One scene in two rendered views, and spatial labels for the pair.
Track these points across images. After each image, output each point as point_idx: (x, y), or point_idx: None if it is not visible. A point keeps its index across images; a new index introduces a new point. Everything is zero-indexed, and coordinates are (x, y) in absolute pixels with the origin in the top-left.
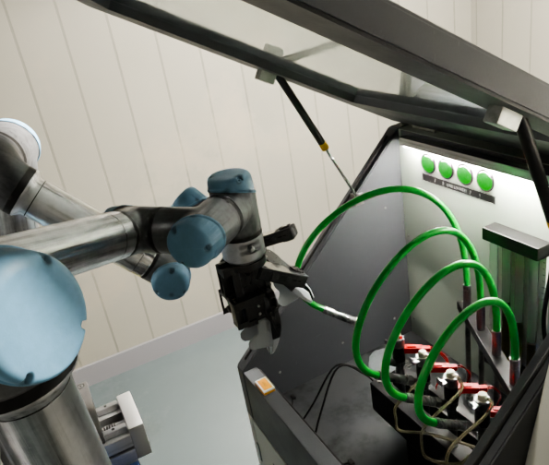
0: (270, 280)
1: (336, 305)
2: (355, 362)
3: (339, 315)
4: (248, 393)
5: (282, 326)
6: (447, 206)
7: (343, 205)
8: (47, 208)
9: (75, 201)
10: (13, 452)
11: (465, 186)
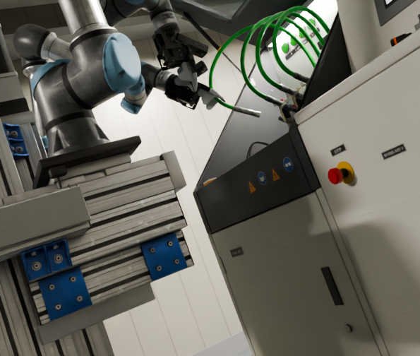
0: (184, 41)
1: (255, 152)
2: (246, 82)
3: (244, 109)
4: (202, 206)
5: (219, 160)
6: (302, 62)
7: (228, 39)
8: (61, 44)
9: None
10: None
11: (305, 38)
